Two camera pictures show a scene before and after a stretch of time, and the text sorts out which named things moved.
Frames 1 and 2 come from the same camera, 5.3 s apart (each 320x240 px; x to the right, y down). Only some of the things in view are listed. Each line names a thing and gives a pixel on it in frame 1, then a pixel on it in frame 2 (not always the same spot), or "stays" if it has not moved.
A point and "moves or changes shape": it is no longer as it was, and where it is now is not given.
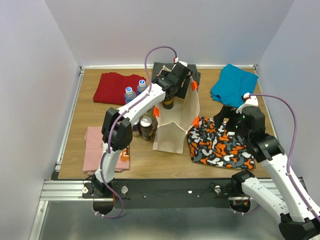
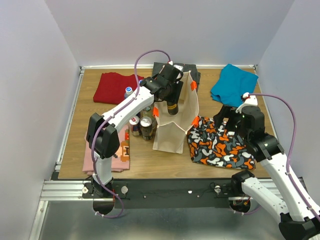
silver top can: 168,104 moves or changes shape
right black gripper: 226,111 stays
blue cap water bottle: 129,94 stays
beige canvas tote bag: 171,125 stays
